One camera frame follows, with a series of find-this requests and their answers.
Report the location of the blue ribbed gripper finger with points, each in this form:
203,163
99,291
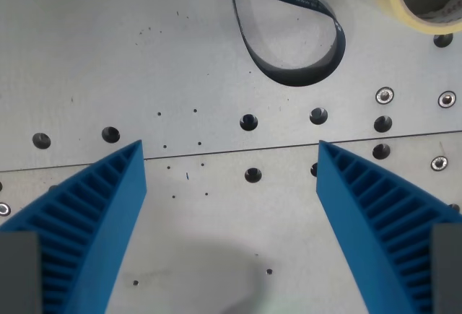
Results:
357,220
108,213

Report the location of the silver table screw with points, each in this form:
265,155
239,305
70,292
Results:
439,163
3,209
447,99
384,95

